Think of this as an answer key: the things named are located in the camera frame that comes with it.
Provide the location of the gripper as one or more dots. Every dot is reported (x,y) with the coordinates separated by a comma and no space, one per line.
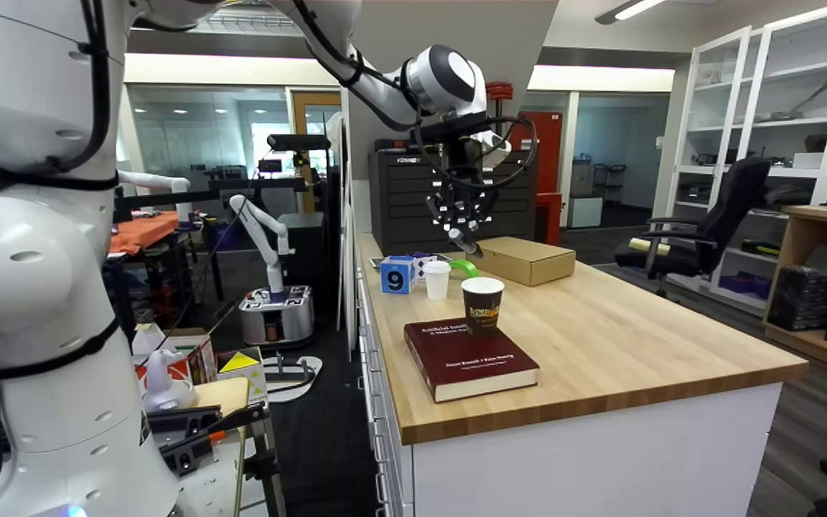
(465,164)

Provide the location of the grey marker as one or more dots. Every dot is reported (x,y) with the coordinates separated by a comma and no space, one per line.
(465,243)

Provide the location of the grey mobile robot base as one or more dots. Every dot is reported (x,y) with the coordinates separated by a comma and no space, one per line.
(277,316)

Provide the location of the small white robot arm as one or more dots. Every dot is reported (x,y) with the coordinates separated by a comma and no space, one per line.
(264,240)

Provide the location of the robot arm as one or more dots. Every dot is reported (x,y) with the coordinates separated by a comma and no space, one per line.
(26,287)

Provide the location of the white paper cup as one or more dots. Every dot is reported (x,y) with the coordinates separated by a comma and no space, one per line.
(437,281)

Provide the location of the brown coffee cup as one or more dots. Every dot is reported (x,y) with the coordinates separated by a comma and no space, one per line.
(483,309)

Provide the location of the dark red hardcover book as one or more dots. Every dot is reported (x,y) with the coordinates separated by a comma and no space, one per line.
(467,366)

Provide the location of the black drawer cabinet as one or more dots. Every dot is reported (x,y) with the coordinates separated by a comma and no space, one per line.
(403,208)

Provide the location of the green curved plastic piece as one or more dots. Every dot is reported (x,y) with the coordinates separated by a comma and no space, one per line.
(466,267)

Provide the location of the white patterned cube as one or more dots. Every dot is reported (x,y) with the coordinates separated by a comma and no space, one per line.
(424,266)

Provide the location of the flat cardboard box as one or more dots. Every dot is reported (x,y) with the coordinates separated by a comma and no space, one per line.
(525,260)

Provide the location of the blue number cube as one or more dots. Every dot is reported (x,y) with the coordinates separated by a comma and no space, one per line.
(395,276)

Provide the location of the red cabinet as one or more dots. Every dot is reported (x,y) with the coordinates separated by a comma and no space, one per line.
(548,151)

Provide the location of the yellow roll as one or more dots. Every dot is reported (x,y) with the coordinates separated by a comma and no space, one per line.
(649,246)

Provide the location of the ceiling light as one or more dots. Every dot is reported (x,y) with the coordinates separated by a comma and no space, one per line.
(632,8)

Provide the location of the white box with yellow triangle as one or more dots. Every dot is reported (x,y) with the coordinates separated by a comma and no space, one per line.
(243,370)

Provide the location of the open cardboard box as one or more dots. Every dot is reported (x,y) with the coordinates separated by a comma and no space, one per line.
(191,352)

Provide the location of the table with orange cloth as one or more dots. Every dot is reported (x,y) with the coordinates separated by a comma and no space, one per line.
(142,231)

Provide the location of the white glass door cabinet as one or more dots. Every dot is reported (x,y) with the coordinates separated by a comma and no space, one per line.
(779,93)

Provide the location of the wooden shelf unit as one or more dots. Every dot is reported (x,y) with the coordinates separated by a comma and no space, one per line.
(801,237)

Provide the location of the black clamp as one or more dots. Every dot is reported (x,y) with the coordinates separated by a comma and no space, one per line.
(198,431)

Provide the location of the white spray bottle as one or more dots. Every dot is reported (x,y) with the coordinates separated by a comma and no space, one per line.
(162,384)

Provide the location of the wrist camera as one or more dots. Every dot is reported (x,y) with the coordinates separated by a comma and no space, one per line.
(456,128)

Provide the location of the camera on mount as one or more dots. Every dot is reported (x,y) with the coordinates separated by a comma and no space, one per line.
(298,142)

